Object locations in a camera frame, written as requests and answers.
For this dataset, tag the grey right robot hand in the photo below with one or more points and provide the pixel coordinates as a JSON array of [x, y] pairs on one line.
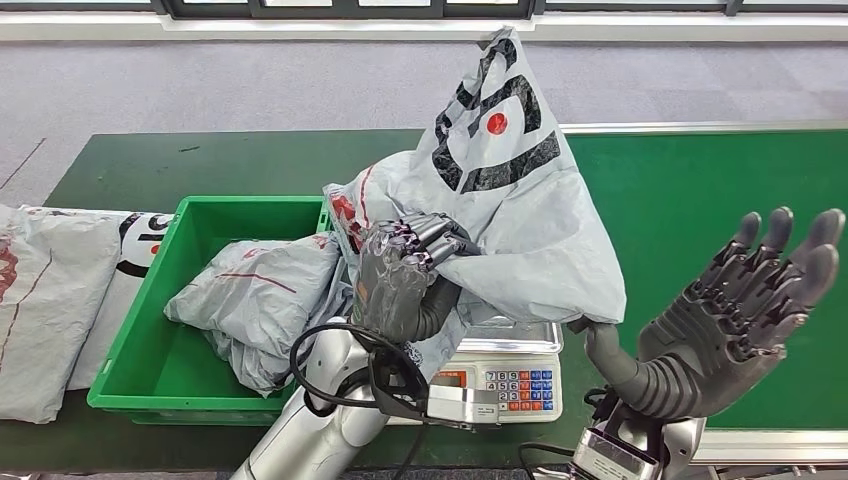
[[702, 358]]

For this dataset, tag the white scale with steel tray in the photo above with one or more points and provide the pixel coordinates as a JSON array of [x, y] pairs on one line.
[[523, 391]]

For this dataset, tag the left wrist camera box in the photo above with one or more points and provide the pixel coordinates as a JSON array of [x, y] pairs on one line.
[[464, 404]]

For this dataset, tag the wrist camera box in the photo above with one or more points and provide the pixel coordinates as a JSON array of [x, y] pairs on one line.
[[616, 460], [464, 404]]

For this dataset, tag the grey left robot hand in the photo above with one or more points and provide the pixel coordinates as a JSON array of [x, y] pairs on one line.
[[391, 285]]

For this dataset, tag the green plastic crate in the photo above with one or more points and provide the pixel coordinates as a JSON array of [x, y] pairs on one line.
[[152, 371]]

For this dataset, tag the large grey parcel red print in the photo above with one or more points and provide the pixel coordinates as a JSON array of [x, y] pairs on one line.
[[53, 298]]

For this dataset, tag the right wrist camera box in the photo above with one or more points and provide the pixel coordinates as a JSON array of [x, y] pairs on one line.
[[616, 460]]

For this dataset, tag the grey parcel black red print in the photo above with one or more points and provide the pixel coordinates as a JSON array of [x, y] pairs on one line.
[[517, 232]]

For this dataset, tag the white window sill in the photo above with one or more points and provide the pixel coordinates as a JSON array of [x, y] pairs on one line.
[[265, 28]]

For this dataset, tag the grey parcel thin red line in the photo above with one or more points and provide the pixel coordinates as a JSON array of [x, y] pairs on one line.
[[265, 291]]

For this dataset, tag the green conveyor belt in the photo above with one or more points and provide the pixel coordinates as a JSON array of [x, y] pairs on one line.
[[662, 199]]

